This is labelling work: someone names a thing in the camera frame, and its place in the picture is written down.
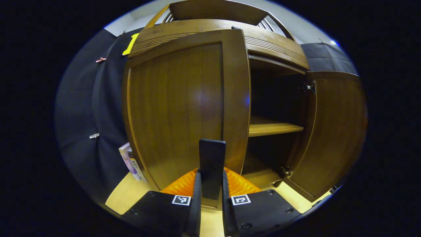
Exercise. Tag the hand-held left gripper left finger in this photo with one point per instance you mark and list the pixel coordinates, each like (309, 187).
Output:
(197, 210)

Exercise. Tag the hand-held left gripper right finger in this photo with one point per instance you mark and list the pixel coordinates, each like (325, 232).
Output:
(227, 214)

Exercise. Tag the wooden cabinet door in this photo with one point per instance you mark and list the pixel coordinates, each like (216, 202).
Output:
(335, 131)
(174, 105)

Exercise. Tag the wooden double-door shoe cabinet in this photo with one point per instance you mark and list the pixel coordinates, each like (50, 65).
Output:
(217, 10)

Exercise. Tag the metal door hinge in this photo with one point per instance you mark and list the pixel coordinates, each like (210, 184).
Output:
(286, 171)
(309, 88)

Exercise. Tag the thin paperback book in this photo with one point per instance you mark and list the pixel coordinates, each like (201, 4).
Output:
(139, 172)

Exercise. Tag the wooden inner shelf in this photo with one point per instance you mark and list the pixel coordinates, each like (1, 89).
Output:
(269, 128)

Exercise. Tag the white backdrop clip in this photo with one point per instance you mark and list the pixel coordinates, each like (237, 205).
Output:
(94, 135)

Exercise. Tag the black backdrop cloth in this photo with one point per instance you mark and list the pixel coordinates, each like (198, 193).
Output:
(79, 115)

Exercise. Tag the red backdrop clip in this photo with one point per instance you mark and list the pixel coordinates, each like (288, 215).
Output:
(100, 60)

